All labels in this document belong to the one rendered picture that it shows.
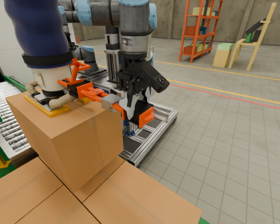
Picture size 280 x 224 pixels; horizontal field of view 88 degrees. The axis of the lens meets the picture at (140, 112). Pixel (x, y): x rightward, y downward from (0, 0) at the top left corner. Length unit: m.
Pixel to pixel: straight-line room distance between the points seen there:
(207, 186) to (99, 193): 1.18
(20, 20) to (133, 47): 0.55
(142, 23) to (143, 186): 0.94
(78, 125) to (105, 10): 0.47
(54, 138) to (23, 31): 0.48
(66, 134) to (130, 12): 0.53
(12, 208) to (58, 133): 0.67
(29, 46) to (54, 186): 0.86
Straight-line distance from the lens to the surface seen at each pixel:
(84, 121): 0.74
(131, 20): 0.41
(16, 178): 1.42
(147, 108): 0.50
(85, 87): 0.72
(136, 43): 0.41
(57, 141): 0.72
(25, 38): 0.86
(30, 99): 1.05
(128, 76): 0.44
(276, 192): 2.19
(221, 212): 1.77
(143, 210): 1.02
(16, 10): 0.86
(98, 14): 0.53
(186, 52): 6.76
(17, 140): 1.80
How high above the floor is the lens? 1.48
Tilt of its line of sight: 32 degrees down
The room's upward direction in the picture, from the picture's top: straight up
